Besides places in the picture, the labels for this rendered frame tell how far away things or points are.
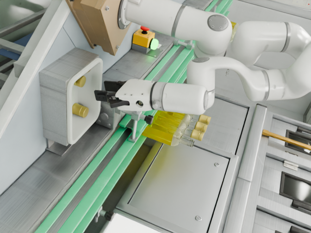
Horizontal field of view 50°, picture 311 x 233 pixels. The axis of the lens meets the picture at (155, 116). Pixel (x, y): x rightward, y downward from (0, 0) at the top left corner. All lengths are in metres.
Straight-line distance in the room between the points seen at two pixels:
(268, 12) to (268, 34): 6.08
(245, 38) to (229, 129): 0.74
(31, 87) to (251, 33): 0.60
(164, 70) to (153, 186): 0.46
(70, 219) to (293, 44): 0.76
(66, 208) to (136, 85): 0.38
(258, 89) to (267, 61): 6.49
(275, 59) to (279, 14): 0.91
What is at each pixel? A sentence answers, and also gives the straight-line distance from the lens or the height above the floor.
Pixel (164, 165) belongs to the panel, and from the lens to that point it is 1.31.
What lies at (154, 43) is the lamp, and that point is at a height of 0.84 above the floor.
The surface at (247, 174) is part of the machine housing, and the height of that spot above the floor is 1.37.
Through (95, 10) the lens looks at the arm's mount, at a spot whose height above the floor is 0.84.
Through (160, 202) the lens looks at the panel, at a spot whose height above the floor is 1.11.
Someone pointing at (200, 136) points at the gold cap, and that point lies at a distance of 1.27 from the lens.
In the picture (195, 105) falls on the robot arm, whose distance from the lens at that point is 0.82.
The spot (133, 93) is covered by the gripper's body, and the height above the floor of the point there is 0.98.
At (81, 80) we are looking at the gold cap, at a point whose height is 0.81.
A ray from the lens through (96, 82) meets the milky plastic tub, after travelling 1.03.
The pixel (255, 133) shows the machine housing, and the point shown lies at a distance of 1.62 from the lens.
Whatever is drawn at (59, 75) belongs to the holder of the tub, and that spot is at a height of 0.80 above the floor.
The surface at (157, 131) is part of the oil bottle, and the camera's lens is 1.22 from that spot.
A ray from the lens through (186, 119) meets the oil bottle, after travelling 1.31.
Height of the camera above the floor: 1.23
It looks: 12 degrees down
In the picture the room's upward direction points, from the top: 110 degrees clockwise
